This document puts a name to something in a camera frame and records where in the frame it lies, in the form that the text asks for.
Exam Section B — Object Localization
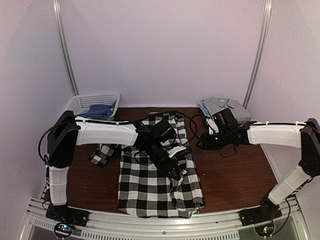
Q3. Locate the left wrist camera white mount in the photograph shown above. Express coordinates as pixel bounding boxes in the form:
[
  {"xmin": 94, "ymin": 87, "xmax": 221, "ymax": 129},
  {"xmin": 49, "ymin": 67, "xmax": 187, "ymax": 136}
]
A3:
[{"xmin": 167, "ymin": 146, "xmax": 187, "ymax": 158}]

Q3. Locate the right small circuit board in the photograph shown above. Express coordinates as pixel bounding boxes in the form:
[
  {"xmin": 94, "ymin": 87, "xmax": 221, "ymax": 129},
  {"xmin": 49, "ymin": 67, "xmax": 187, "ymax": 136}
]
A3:
[{"xmin": 254, "ymin": 225, "xmax": 275, "ymax": 238}]

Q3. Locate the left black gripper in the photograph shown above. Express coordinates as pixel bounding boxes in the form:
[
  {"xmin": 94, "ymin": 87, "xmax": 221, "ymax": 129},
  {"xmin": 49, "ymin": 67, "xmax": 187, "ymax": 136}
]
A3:
[{"xmin": 144, "ymin": 140, "xmax": 182, "ymax": 181}]

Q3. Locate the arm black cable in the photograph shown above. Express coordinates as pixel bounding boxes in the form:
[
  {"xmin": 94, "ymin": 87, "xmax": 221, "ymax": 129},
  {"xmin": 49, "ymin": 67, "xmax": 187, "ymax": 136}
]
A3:
[
  {"xmin": 188, "ymin": 114, "xmax": 311, "ymax": 158},
  {"xmin": 37, "ymin": 111, "xmax": 191, "ymax": 171}
]

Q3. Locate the small circuit board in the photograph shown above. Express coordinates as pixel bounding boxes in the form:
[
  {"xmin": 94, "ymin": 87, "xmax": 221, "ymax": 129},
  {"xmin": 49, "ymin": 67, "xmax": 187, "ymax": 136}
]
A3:
[
  {"xmin": 254, "ymin": 225, "xmax": 275, "ymax": 238},
  {"xmin": 53, "ymin": 222, "xmax": 75, "ymax": 238}
]

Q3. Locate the folded grey collared shirt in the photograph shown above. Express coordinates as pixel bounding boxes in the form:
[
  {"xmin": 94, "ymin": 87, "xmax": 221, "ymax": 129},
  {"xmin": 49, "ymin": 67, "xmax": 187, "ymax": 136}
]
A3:
[{"xmin": 200, "ymin": 97, "xmax": 252, "ymax": 123}]

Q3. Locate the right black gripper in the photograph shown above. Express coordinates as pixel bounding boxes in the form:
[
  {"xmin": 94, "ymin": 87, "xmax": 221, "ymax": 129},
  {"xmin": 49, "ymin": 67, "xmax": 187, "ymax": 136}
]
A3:
[{"xmin": 195, "ymin": 128, "xmax": 231, "ymax": 151}]

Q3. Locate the folded light blue shirt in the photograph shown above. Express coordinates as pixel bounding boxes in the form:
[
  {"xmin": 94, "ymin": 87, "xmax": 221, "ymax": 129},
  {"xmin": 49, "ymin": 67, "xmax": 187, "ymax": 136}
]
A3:
[{"xmin": 197, "ymin": 102, "xmax": 212, "ymax": 119}]

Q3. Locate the black white plaid shirt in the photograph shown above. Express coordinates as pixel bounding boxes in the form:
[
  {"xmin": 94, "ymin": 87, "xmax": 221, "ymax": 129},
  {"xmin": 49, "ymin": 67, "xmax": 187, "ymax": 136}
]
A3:
[{"xmin": 88, "ymin": 113, "xmax": 206, "ymax": 218}]

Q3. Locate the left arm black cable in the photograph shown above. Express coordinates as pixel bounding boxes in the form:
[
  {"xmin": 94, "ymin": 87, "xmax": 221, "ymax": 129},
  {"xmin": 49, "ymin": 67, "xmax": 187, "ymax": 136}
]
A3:
[{"xmin": 37, "ymin": 111, "xmax": 191, "ymax": 171}]

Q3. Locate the aluminium front rail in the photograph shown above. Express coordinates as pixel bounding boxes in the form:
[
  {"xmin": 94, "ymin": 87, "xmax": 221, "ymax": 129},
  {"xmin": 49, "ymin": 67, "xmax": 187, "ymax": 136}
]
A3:
[{"xmin": 24, "ymin": 197, "xmax": 307, "ymax": 240}]

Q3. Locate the right aluminium frame post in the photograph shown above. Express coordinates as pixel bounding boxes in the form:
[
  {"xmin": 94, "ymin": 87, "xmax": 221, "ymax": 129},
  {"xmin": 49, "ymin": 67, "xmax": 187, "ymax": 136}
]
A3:
[{"xmin": 243, "ymin": 0, "xmax": 273, "ymax": 109}]

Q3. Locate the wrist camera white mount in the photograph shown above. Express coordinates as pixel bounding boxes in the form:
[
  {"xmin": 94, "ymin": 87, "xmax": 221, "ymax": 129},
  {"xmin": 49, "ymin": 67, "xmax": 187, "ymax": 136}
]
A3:
[
  {"xmin": 205, "ymin": 118, "xmax": 219, "ymax": 135},
  {"xmin": 167, "ymin": 146, "xmax": 187, "ymax": 158}
]

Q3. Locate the left aluminium frame post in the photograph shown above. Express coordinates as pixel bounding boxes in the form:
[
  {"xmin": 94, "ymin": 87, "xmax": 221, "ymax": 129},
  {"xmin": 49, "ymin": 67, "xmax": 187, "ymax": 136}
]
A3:
[{"xmin": 52, "ymin": 0, "xmax": 79, "ymax": 96}]

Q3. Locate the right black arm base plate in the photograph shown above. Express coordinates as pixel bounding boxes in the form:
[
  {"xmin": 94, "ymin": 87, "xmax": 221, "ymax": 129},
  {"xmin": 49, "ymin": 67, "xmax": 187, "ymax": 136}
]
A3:
[{"xmin": 238, "ymin": 203, "xmax": 282, "ymax": 226}]

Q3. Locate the aluminium frame post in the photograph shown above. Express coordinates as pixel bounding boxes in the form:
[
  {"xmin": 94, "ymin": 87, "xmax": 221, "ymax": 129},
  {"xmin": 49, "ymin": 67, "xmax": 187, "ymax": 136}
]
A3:
[
  {"xmin": 243, "ymin": 0, "xmax": 273, "ymax": 109},
  {"xmin": 52, "ymin": 0, "xmax": 79, "ymax": 96}
]

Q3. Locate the blue patterned shirt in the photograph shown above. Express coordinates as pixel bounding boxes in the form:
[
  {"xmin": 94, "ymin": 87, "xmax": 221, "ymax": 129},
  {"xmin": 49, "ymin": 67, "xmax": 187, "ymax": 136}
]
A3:
[{"xmin": 79, "ymin": 101, "xmax": 117, "ymax": 120}]

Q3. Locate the left small circuit board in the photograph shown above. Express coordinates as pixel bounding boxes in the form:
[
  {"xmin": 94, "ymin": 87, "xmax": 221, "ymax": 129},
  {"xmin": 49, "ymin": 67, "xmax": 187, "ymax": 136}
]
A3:
[{"xmin": 53, "ymin": 222, "xmax": 75, "ymax": 238}]

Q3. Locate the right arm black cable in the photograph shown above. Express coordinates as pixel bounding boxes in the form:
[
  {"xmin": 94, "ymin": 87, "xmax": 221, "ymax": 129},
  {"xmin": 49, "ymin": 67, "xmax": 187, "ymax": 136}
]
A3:
[{"xmin": 188, "ymin": 114, "xmax": 311, "ymax": 158}]

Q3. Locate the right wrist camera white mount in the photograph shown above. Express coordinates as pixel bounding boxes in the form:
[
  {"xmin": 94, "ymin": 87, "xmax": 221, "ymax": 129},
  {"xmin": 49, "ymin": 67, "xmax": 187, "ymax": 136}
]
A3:
[{"xmin": 205, "ymin": 118, "xmax": 219, "ymax": 135}]

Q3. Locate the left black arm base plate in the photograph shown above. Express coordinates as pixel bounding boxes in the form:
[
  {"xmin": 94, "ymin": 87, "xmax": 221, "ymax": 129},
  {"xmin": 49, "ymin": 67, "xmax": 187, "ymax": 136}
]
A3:
[{"xmin": 45, "ymin": 203, "xmax": 89, "ymax": 227}]

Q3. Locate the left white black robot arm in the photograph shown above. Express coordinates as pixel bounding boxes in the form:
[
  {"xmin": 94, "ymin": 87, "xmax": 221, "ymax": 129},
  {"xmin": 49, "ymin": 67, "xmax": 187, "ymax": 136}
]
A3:
[{"xmin": 47, "ymin": 110, "xmax": 181, "ymax": 222}]

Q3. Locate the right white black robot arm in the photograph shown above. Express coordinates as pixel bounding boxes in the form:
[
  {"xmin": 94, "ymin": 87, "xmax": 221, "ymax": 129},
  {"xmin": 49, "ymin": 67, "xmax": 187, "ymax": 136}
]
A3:
[{"xmin": 196, "ymin": 108, "xmax": 320, "ymax": 221}]

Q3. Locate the white plastic mesh basket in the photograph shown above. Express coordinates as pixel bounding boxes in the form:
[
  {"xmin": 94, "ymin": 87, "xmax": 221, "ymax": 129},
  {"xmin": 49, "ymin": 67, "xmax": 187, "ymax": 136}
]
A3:
[{"xmin": 63, "ymin": 92, "xmax": 121, "ymax": 121}]

